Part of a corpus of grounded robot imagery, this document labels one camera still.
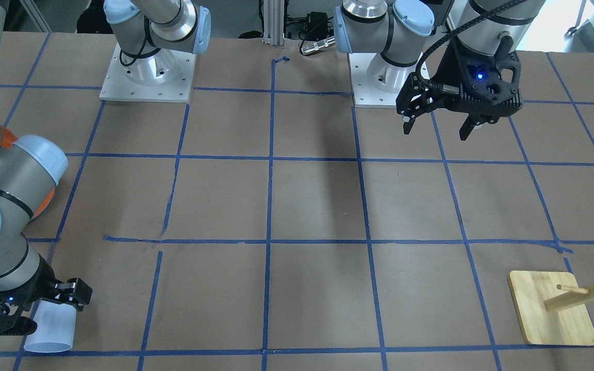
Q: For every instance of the silver cable connector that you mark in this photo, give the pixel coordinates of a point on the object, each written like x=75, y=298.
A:
x=317, y=47

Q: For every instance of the orange can with grey lid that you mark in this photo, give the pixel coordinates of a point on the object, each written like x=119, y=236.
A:
x=30, y=169

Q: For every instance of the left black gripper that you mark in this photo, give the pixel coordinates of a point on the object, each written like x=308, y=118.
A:
x=450, y=68

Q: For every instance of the aluminium frame post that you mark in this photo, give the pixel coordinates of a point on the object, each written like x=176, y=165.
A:
x=273, y=22

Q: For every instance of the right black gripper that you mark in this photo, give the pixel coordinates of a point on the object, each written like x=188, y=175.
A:
x=40, y=285

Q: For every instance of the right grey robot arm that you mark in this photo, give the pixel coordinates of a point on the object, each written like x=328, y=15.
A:
x=143, y=28

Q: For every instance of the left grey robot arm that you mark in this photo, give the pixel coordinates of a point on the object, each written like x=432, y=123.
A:
x=398, y=30

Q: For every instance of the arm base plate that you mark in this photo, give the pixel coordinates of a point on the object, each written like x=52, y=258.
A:
x=376, y=83
x=165, y=77

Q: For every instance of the wooden cup stand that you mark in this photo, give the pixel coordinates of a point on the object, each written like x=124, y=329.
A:
x=551, y=308

